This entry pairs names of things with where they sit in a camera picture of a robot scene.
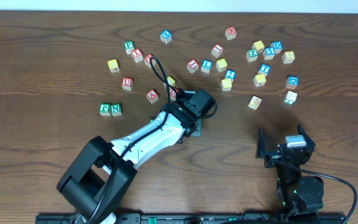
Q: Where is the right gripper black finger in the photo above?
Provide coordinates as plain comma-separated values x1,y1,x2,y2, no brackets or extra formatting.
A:
255,129,279,159
297,123,316,148

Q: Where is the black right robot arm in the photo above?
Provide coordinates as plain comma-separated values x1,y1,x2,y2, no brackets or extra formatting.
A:
255,124,324,216

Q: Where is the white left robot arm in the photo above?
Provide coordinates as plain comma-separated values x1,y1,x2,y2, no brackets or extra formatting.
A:
57,90,218,223

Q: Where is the green 7 block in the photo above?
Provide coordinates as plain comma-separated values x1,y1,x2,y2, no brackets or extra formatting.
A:
284,91,298,105

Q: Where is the red U block centre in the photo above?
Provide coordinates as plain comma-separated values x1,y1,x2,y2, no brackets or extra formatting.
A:
169,88,178,101

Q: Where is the red u block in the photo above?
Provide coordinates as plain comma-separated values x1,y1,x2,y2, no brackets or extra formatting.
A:
121,77,134,91
169,88,178,101

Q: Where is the yellow snail picture block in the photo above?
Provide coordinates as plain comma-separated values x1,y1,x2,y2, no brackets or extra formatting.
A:
248,96,262,110

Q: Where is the blue D block right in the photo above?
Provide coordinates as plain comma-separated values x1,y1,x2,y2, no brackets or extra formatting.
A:
286,76,299,89

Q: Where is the blue d block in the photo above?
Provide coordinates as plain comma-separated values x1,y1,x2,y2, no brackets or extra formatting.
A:
286,76,299,89
270,41,283,54

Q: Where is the red A block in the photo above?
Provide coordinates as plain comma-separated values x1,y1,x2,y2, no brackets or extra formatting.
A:
146,90,158,103

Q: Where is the yellow block near U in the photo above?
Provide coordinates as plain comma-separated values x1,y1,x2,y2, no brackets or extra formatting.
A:
163,76,176,87

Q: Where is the yellow S block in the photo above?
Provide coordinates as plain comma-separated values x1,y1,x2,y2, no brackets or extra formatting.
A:
221,78,232,91

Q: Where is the red I block beside L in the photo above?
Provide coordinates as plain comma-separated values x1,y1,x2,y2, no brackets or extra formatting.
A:
186,58,199,73

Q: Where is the blue L block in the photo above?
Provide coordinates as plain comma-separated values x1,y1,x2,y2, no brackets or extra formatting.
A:
201,60,213,73

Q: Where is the yellow K block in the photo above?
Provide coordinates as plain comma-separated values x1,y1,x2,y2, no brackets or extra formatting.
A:
254,73,267,86

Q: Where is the blue 2 block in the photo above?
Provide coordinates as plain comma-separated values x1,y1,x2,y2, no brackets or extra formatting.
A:
224,70,236,82

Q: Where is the yellow block beside L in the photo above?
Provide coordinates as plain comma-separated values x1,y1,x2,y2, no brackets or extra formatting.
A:
216,58,228,72

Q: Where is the blue T block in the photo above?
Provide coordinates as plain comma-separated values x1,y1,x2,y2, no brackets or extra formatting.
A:
258,63,271,76

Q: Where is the yellow 8 block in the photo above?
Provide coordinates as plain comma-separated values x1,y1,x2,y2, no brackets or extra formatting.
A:
282,51,295,64

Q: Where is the green N block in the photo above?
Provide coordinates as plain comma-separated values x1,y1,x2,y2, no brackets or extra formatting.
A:
110,103,122,116

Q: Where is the red U block left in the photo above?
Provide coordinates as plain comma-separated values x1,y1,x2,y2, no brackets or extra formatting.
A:
121,77,134,91

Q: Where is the red E block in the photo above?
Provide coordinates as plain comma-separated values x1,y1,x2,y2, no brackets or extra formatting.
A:
144,54,156,68

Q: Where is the red I block upper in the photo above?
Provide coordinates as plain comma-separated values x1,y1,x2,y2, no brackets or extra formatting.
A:
211,44,224,58

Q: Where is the blue 5 block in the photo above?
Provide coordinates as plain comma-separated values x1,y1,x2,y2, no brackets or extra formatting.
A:
263,47,275,60

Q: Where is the blue D block upper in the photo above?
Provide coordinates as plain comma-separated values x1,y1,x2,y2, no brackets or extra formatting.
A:
270,41,283,54

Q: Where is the green J block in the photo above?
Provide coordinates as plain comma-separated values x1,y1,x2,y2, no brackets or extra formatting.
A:
99,103,111,116

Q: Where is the green Z block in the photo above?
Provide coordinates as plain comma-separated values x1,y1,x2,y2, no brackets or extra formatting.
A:
246,49,259,62

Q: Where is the red X block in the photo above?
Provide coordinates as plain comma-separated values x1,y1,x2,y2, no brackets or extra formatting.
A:
131,49,143,63

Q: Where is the blue X block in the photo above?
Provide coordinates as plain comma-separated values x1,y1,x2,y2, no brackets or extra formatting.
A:
160,30,172,44

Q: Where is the yellow ball picture block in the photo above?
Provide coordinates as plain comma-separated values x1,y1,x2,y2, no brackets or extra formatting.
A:
252,40,265,54

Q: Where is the yellow block far left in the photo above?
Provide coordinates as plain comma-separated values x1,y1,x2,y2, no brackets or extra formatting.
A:
108,59,120,73

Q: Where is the green F block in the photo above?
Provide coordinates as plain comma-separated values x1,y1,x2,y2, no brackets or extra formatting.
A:
124,40,135,54

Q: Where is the red block far top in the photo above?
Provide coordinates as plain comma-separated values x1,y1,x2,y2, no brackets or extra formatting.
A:
225,26,237,40

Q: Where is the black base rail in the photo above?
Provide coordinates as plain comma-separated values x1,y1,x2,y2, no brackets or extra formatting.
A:
35,212,346,224

